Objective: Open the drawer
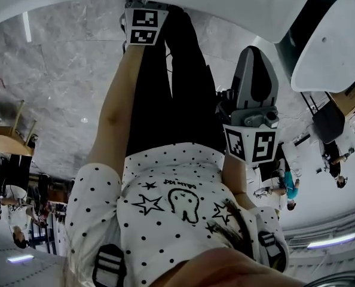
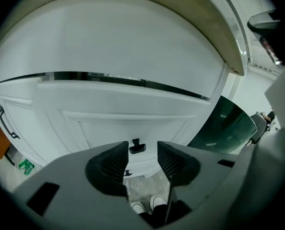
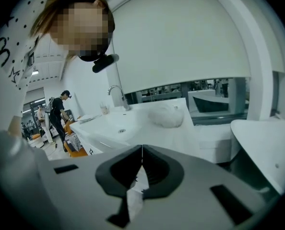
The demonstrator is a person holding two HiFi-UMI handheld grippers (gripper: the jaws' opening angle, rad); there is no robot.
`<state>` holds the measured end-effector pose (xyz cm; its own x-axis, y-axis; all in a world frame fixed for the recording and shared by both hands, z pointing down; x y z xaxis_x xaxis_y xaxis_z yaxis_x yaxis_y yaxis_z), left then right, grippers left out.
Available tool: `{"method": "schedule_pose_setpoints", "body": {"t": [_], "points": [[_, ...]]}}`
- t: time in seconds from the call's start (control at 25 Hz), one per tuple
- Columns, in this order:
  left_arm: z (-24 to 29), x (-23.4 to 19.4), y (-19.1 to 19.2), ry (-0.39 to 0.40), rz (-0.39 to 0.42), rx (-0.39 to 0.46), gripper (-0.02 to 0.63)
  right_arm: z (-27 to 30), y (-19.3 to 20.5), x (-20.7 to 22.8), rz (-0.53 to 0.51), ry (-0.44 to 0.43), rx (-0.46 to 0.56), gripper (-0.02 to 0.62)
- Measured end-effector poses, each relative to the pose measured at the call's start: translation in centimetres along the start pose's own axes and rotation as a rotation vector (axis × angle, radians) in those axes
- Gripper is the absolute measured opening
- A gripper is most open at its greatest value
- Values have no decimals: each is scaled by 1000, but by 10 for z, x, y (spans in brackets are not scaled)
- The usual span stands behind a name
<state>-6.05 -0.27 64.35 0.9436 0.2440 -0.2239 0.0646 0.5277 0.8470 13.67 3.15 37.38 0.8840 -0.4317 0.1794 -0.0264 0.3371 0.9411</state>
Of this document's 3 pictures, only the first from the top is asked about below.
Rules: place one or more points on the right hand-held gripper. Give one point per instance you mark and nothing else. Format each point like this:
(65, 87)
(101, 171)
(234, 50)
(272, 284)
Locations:
(255, 142)

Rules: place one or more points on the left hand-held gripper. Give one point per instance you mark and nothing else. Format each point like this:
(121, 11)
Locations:
(143, 22)

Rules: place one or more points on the person's left forearm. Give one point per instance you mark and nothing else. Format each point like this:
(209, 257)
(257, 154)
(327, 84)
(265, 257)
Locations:
(120, 85)

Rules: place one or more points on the person's right forearm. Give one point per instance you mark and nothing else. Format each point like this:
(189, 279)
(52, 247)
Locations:
(234, 181)

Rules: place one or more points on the black waist device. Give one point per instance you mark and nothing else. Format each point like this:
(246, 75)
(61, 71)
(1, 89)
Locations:
(223, 100)

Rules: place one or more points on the person's black trousers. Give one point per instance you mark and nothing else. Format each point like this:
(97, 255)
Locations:
(183, 100)

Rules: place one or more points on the black chair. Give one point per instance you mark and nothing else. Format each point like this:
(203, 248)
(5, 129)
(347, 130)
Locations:
(328, 121)

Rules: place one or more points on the cardboard box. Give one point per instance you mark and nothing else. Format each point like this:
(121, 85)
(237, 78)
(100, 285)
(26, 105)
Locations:
(349, 97)

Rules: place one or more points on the ceiling tube light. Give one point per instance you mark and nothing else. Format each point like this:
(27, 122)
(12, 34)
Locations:
(331, 241)

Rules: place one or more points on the wooden stool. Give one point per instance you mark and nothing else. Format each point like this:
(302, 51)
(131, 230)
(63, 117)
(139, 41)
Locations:
(7, 139)

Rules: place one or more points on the person's white dotted shirt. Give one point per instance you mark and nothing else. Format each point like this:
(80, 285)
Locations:
(165, 250)

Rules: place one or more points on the person's head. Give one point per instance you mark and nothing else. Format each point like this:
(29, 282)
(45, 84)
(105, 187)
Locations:
(225, 271)

